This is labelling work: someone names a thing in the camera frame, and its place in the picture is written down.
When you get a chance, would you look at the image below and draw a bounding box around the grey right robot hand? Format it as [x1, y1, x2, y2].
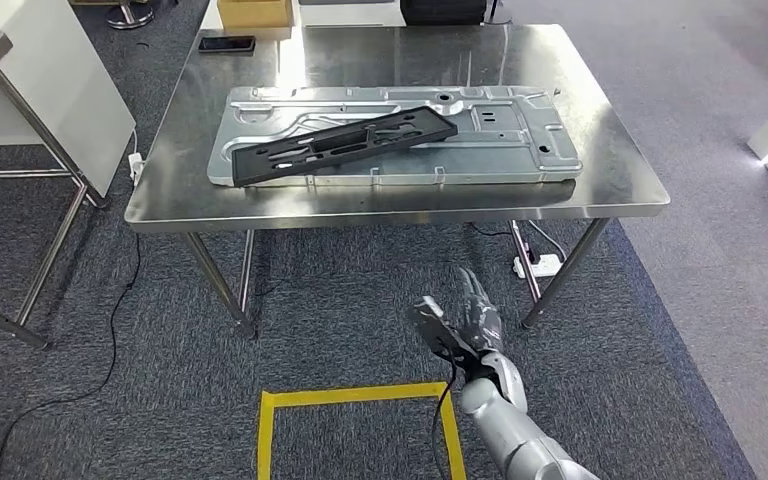
[453, 266, 506, 357]

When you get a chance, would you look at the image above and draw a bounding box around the long black plastic part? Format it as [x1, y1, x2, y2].
[230, 105, 459, 189]

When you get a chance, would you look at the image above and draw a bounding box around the stainless steel workbench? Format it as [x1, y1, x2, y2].
[124, 23, 671, 340]

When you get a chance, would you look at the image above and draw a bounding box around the silver stamped metal panel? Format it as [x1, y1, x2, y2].
[206, 84, 584, 189]

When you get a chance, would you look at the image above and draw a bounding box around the black ribbed box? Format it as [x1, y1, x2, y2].
[399, 0, 489, 28]

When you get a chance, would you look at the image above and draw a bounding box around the grey equipment box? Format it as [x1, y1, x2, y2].
[297, 0, 405, 29]

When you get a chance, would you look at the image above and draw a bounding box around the black smartphone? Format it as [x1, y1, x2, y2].
[198, 35, 257, 55]

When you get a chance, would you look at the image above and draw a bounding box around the wooden box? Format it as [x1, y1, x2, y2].
[216, 0, 295, 30]

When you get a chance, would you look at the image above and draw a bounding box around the chrome bar stool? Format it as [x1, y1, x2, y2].
[104, 0, 155, 31]

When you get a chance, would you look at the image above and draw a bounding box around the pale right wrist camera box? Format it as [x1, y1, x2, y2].
[409, 296, 485, 376]

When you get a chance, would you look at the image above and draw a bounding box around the black power cable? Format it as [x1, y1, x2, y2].
[466, 223, 516, 239]

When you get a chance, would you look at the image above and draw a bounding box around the white power cable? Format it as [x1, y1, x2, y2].
[528, 221, 568, 261]

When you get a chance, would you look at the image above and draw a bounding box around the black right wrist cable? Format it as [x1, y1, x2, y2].
[430, 357, 459, 480]

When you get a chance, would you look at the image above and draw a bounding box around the long black floor cable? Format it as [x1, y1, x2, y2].
[0, 218, 144, 480]

